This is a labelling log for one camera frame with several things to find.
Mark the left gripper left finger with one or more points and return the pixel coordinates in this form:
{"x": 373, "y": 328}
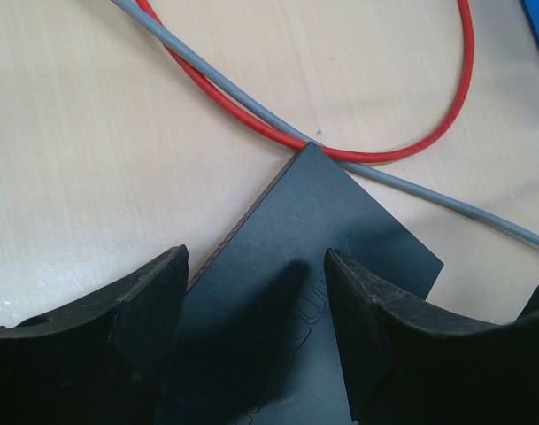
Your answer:
{"x": 104, "y": 358}

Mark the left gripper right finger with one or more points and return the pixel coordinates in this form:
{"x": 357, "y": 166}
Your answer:
{"x": 406, "y": 361}

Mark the black network switch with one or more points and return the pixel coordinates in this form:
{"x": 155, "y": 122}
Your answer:
{"x": 256, "y": 342}

